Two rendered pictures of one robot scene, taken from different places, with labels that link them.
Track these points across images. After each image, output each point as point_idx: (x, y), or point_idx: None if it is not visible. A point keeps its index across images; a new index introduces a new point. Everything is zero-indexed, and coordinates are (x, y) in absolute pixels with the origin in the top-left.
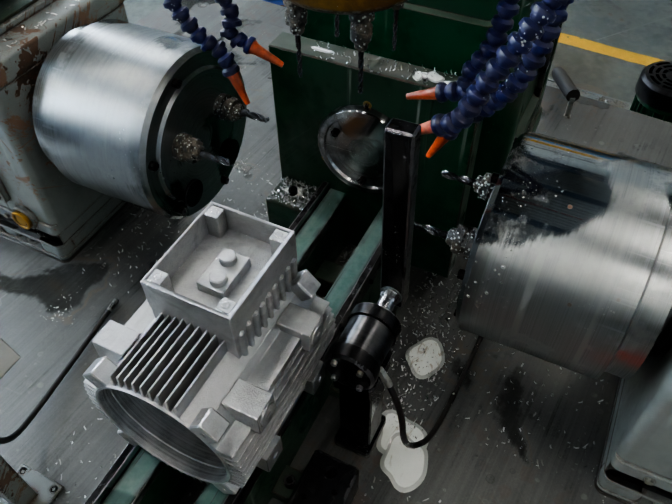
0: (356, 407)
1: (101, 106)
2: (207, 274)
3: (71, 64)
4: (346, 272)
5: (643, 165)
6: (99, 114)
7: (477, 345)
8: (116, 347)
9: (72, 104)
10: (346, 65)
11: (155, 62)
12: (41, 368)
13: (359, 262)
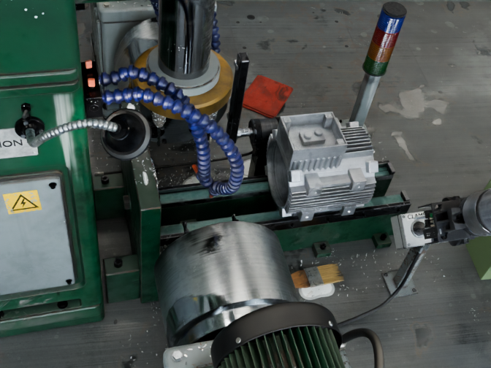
0: None
1: (278, 258)
2: (319, 138)
3: (273, 285)
4: (208, 195)
5: (148, 33)
6: (281, 260)
7: (176, 163)
8: (360, 171)
9: (288, 280)
10: (150, 160)
11: (238, 232)
12: (356, 339)
13: (196, 193)
